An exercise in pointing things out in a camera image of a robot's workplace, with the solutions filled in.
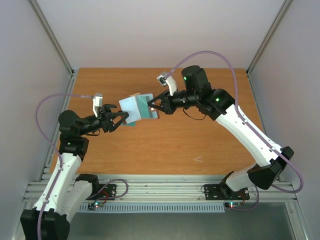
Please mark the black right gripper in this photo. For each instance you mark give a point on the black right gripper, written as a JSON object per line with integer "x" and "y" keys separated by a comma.
{"x": 166, "y": 102}

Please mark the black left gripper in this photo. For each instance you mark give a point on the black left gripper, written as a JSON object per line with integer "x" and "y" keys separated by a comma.
{"x": 107, "y": 117}

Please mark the teal credit card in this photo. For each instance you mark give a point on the teal credit card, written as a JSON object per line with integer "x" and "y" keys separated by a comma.
{"x": 144, "y": 109}
{"x": 131, "y": 124}

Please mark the brown leather card holder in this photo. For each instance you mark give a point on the brown leather card holder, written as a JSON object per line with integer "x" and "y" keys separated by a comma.
{"x": 130, "y": 105}

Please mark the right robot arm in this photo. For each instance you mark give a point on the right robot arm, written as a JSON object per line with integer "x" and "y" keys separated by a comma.
{"x": 270, "y": 158}

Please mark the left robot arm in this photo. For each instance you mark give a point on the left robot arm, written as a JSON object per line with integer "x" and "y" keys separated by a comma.
{"x": 51, "y": 216}

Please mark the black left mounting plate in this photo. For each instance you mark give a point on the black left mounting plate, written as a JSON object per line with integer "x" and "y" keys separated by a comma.
{"x": 108, "y": 193}

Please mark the black mounting plate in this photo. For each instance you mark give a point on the black mounting plate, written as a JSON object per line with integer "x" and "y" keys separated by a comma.
{"x": 212, "y": 192}
{"x": 108, "y": 193}

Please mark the left controller board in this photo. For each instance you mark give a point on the left controller board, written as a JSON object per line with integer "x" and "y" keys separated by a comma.
{"x": 94, "y": 206}

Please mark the controller board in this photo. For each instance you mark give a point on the controller board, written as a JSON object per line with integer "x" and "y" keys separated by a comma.
{"x": 233, "y": 205}
{"x": 94, "y": 206}

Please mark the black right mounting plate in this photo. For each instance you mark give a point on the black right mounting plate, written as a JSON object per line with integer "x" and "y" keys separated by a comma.
{"x": 212, "y": 192}

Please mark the right controller board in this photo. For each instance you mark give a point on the right controller board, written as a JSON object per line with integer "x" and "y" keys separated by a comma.
{"x": 233, "y": 205}

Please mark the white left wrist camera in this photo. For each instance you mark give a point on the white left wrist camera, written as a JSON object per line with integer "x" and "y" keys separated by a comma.
{"x": 97, "y": 102}

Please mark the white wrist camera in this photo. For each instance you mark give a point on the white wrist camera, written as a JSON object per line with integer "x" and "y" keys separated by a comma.
{"x": 167, "y": 81}
{"x": 97, "y": 102}

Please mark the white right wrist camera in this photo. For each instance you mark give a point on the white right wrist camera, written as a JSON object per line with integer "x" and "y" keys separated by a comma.
{"x": 167, "y": 81}

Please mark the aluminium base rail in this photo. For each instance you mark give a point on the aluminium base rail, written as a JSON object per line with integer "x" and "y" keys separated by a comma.
{"x": 157, "y": 188}

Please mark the grey slotted cable duct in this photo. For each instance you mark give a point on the grey slotted cable duct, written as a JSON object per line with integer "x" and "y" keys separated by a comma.
{"x": 139, "y": 208}

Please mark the aluminium frame post left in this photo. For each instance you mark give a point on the aluminium frame post left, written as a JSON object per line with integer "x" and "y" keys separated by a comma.
{"x": 48, "y": 30}

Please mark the aluminium frame post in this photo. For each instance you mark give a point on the aluminium frame post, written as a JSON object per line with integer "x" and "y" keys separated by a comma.
{"x": 285, "y": 6}
{"x": 48, "y": 30}

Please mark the aluminium frame post right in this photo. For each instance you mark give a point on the aluminium frame post right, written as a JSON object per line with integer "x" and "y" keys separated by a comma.
{"x": 285, "y": 6}

